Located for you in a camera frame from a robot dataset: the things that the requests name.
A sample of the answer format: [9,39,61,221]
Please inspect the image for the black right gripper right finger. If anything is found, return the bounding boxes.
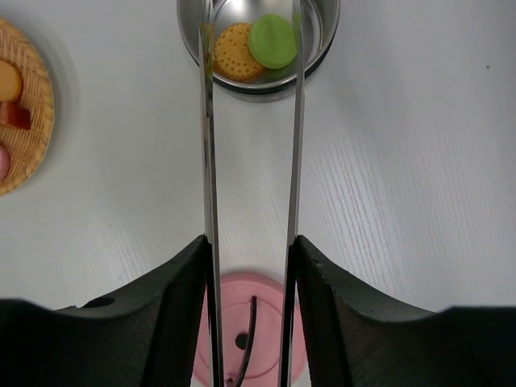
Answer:
[293,236,515,386]

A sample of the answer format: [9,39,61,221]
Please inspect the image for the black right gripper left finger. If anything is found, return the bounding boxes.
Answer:
[1,235,209,386]

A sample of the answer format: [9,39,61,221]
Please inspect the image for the steel tongs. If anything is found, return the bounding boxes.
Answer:
[198,1,306,386]

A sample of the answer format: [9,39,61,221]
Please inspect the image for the red brown caramel sweet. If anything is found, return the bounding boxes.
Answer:
[0,102,31,130]

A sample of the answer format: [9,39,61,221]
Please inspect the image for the orange round macaron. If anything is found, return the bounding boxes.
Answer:
[0,60,23,102]

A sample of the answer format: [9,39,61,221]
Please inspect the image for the tan dotted biscuit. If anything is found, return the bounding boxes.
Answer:
[214,23,264,82]

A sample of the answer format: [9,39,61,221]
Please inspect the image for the green round macaron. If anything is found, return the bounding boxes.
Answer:
[248,14,298,69]

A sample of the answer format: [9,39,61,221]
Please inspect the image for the pink lunch box lid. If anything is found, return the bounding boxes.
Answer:
[193,270,307,382]

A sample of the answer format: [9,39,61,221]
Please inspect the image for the steel lunch box bowl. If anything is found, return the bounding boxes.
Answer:
[177,0,341,102]

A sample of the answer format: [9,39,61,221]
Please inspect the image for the pink round sandwich cookie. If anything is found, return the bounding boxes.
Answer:
[0,146,10,181]

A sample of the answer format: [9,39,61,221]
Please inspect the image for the woven bamboo tray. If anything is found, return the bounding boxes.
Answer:
[1,18,55,195]

